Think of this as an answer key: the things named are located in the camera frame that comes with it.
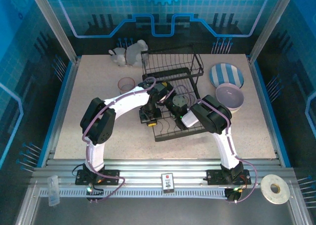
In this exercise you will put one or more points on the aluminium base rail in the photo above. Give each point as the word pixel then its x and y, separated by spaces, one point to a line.
pixel 143 174

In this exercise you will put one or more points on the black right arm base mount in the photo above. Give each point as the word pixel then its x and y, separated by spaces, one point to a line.
pixel 213 176

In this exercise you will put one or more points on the lavender ceramic bowl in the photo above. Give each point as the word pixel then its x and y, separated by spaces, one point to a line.
pixel 229 97

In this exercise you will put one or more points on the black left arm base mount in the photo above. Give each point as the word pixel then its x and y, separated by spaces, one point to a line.
pixel 111 176

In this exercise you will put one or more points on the pink translucent plastic cup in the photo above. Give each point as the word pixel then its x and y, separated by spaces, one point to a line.
pixel 126 86

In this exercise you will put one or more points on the white tape roll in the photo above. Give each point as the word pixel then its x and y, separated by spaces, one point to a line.
pixel 266 190

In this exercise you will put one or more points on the blue white striped plate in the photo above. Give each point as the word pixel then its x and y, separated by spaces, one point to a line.
pixel 224 74
pixel 242 82

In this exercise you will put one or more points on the grey plush toy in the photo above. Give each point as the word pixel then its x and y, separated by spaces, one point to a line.
pixel 123 55

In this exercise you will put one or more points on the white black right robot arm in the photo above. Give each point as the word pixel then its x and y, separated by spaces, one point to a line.
pixel 224 146

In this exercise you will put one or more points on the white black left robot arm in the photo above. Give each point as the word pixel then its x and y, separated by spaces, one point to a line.
pixel 128 106

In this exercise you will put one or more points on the aluminium frame post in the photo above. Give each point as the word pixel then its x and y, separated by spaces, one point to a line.
pixel 57 24
pixel 271 24

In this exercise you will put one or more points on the clear plastic bottle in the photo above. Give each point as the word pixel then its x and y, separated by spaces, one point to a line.
pixel 53 193

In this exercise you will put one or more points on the black white number card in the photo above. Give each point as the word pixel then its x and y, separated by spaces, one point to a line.
pixel 168 184

